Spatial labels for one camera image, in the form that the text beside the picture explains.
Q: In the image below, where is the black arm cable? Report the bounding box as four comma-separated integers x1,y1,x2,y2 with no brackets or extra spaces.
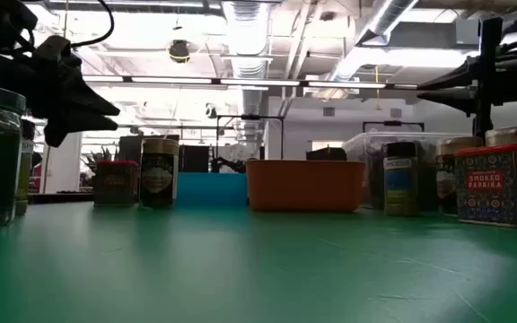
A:
70,0,116,48

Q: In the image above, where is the smooth silver ceiling duct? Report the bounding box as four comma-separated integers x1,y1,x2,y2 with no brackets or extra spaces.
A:
328,0,421,89

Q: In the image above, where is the long ceiling light bar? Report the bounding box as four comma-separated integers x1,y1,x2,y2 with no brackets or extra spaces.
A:
82,74,419,92

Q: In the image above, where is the blue plastic bin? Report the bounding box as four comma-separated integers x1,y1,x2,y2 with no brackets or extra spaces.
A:
175,172,249,208

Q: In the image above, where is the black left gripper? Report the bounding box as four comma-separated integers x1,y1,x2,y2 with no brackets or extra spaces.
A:
0,35,121,149

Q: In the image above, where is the person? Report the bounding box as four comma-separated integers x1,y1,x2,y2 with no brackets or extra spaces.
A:
31,151,44,192

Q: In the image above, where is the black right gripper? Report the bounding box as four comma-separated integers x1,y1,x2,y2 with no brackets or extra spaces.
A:
416,16,517,141

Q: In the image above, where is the large smoked paprika tin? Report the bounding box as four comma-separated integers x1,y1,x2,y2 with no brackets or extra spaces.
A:
454,144,517,229

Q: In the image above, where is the orange plastic bin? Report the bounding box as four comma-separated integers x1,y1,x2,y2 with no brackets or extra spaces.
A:
245,159,366,214

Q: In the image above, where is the black background table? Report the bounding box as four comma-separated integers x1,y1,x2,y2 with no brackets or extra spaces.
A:
27,191,96,205

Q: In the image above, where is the black box behind bin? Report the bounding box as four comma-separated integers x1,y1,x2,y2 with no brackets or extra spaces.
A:
305,146,348,162

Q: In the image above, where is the white column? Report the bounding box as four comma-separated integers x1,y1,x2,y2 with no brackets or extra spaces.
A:
41,130,83,195

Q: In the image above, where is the small red-lid paprika tin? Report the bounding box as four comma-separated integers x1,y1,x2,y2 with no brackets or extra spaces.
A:
92,160,140,208

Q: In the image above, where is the ribbed silver ceiling duct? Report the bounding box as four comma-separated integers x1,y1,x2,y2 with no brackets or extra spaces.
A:
221,0,272,138

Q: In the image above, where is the clear plastic storage container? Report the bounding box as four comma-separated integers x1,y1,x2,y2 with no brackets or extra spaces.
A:
342,131,484,211

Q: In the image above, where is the gold-lid spice jar dark label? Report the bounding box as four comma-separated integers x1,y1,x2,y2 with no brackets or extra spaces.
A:
485,125,517,149
434,135,484,216
139,137,180,210

